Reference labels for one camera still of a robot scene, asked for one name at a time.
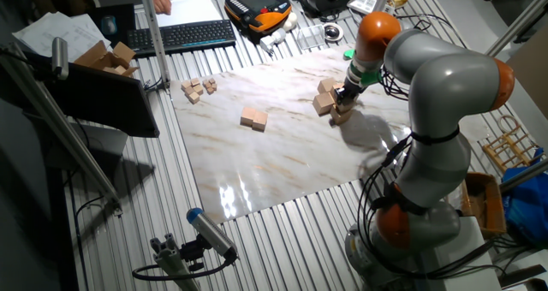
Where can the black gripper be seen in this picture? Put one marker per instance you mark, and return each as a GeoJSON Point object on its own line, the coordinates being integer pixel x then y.
{"type": "Point", "coordinates": [350, 92]}

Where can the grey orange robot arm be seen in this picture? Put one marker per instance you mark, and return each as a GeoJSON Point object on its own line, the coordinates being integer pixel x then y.
{"type": "Point", "coordinates": [445, 85]}

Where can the person right hand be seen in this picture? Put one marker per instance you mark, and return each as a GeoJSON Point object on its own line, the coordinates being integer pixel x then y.
{"type": "Point", "coordinates": [162, 2]}

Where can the clear plastic box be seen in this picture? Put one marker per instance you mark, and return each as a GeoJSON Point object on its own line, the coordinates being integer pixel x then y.
{"type": "Point", "coordinates": [310, 37]}

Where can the marble pattern table sheet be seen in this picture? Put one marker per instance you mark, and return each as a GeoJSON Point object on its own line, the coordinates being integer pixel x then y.
{"type": "Point", "coordinates": [278, 167]}

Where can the white egg-shaped object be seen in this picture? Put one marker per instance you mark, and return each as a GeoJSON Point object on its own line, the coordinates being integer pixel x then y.
{"type": "Point", "coordinates": [290, 21]}

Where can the white control box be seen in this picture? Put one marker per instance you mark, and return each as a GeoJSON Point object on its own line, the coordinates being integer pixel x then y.
{"type": "Point", "coordinates": [363, 2]}

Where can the orange black teach pendant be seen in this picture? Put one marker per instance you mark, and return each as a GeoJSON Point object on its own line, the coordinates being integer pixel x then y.
{"type": "Point", "coordinates": [257, 4]}

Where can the medium wooden cube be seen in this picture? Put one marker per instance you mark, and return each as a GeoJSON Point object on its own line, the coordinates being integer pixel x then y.
{"type": "Point", "coordinates": [186, 85]}
{"type": "Point", "coordinates": [195, 82]}
{"type": "Point", "coordinates": [190, 91]}
{"type": "Point", "coordinates": [194, 98]}
{"type": "Point", "coordinates": [199, 89]}

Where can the wooden rack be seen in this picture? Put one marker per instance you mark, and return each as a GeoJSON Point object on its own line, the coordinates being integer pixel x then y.
{"type": "Point", "coordinates": [505, 142]}

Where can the black computer keyboard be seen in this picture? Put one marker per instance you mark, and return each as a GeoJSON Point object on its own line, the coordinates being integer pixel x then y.
{"type": "Point", "coordinates": [180, 36]}

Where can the blank white paper pad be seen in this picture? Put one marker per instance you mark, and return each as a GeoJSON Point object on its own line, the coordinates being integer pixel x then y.
{"type": "Point", "coordinates": [192, 8]}

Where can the brown cardboard box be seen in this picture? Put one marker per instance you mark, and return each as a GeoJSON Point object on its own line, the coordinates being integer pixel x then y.
{"type": "Point", "coordinates": [496, 205]}

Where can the brown cardboard sheet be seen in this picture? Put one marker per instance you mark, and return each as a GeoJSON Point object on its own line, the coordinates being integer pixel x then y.
{"type": "Point", "coordinates": [533, 68]}

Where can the blue bag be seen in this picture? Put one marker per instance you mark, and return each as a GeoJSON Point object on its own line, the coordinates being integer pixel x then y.
{"type": "Point", "coordinates": [528, 209]}

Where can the black mouse pad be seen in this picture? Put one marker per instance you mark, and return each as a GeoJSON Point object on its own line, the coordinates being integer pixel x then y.
{"type": "Point", "coordinates": [126, 21]}

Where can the short aluminium profile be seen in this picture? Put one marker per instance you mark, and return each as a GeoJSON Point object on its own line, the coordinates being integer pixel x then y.
{"type": "Point", "coordinates": [171, 263]}

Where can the black monitor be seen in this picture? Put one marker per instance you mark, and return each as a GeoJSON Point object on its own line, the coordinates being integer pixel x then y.
{"type": "Point", "coordinates": [107, 102]}

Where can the black computer mouse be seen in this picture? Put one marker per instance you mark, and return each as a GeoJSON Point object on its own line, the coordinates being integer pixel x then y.
{"type": "Point", "coordinates": [109, 25]}

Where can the open cardboard box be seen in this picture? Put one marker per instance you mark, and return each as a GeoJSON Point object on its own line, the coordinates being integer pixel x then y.
{"type": "Point", "coordinates": [96, 55]}

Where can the long aluminium beam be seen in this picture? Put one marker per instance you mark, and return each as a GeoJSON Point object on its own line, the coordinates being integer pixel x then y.
{"type": "Point", "coordinates": [85, 164]}

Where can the printed white paper sheets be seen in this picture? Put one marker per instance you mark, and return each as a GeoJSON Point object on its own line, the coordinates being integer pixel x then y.
{"type": "Point", "coordinates": [55, 32]}

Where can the green printed camera mount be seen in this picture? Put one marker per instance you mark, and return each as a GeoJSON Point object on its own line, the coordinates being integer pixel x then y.
{"type": "Point", "coordinates": [368, 78]}

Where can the silver camera blue cap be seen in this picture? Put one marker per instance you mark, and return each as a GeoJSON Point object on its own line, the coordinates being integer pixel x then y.
{"type": "Point", "coordinates": [212, 233]}

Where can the aluminium frame post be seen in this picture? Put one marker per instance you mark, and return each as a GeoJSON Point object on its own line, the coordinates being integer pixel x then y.
{"type": "Point", "coordinates": [518, 23]}

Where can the thin aluminium post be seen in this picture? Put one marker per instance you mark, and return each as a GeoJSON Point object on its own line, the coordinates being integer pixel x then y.
{"type": "Point", "coordinates": [155, 38]}

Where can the white pedestal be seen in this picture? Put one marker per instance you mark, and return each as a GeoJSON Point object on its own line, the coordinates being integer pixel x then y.
{"type": "Point", "coordinates": [471, 261]}

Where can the black camera clamp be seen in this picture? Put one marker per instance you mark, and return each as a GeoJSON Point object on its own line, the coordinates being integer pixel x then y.
{"type": "Point", "coordinates": [192, 252]}

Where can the silver depth camera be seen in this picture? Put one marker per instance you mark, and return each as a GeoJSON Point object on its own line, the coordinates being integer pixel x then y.
{"type": "Point", "coordinates": [60, 57]}

